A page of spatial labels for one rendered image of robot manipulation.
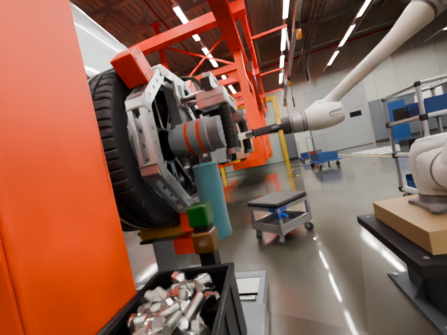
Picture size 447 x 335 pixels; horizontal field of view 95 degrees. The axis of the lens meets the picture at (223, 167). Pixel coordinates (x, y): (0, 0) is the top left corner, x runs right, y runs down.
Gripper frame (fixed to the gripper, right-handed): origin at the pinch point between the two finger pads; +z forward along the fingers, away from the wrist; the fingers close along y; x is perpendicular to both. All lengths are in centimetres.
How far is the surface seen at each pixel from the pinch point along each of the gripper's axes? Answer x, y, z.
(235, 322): -31, -70, -2
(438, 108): -5, 87, -127
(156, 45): 240, 272, 166
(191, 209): -17, -62, 5
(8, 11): 16, -75, 17
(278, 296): -83, 7, 3
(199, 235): -22, -62, 4
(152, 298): -26, -73, 8
